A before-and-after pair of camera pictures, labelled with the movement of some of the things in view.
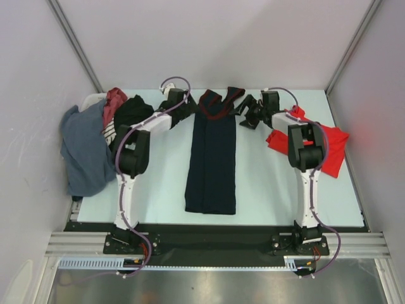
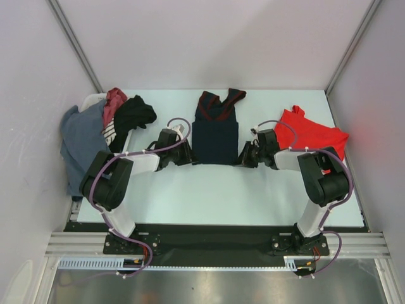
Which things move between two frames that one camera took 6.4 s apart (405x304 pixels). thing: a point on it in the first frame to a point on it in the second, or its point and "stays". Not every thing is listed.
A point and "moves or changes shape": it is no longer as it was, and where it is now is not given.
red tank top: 337,139 stays
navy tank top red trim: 211,185 moves or changes shape
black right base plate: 286,246 stays
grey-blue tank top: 87,154 stays
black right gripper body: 255,113 to 252,155
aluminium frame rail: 354,245 stays
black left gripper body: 186,109 to 180,154
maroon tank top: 115,97 stays
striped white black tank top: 109,132 stays
